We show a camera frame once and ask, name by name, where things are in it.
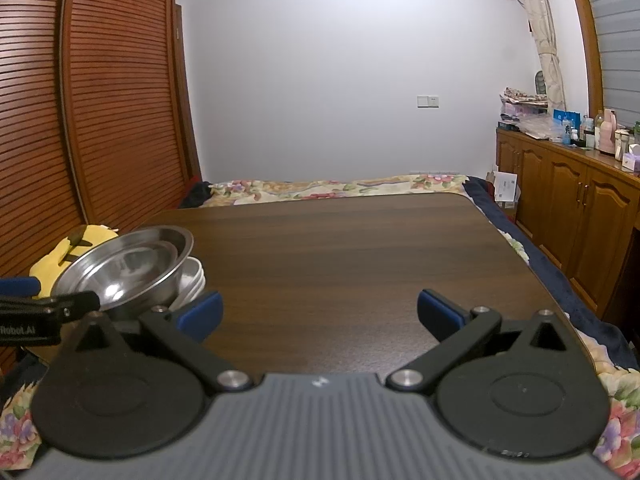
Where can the blue white box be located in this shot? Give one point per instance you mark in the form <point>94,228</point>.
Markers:
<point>565,122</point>

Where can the pink bottle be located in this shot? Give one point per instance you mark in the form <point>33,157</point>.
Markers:
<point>607,132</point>

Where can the cream patterned curtain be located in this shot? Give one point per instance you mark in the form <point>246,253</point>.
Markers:
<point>545,60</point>

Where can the white labelled cardboard box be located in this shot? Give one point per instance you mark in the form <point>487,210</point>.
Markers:
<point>505,187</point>

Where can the wooden window frame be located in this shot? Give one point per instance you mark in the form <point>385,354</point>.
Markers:
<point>590,35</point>

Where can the clear plastic bag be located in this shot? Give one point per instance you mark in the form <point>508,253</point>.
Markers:
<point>537,127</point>

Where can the grey window blind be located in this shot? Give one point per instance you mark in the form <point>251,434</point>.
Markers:
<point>620,35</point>

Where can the dark cloth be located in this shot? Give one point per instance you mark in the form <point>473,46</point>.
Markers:
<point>195,195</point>

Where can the wooden louvered wardrobe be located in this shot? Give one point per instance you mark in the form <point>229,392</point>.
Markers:
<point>100,110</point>

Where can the wooden door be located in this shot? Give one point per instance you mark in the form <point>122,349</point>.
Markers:
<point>187,110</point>

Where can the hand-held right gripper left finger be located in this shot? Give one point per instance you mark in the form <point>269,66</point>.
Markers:
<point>202,317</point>

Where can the wooden cabinet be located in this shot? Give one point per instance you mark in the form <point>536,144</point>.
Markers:
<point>565,200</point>

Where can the cluster of small bottles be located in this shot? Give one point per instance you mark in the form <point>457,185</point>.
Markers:
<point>582,132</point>

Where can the lavender box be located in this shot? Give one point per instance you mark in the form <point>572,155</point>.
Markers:
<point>632,160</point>

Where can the floral blanket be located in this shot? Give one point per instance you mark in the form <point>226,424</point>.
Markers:
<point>350,186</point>

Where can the stack of folded fabrics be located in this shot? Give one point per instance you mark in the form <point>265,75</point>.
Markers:
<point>522,107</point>

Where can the grey ribbed object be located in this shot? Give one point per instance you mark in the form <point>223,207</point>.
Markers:
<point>540,82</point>

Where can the white wall switch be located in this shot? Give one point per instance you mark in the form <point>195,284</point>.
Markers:
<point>427,101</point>

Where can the large steel bowl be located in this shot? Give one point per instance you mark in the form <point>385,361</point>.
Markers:
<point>172,280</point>

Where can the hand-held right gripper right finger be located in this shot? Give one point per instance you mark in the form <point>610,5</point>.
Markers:
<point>437,312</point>

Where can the yellow plush toy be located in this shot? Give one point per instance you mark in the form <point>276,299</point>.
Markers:
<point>50,265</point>

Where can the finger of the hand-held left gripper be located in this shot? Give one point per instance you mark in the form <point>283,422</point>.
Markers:
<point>60,305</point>
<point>20,287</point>

